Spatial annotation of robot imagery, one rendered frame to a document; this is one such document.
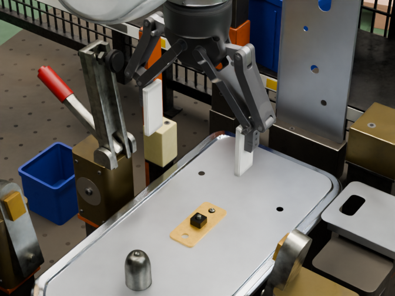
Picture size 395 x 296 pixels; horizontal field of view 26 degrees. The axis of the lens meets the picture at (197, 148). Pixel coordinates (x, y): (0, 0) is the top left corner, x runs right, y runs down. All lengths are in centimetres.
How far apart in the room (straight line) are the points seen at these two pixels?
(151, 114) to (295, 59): 28
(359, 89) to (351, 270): 35
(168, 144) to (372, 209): 29
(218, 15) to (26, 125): 99
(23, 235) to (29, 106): 85
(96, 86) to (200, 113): 78
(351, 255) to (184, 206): 23
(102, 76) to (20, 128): 75
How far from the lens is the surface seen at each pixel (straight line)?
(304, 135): 129
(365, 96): 134
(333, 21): 119
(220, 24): 92
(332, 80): 123
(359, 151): 123
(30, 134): 182
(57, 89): 117
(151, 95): 105
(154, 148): 120
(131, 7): 70
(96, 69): 108
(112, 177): 116
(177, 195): 118
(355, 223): 115
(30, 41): 215
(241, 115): 96
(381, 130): 122
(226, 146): 126
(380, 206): 119
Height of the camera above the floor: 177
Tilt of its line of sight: 37 degrees down
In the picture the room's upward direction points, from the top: straight up
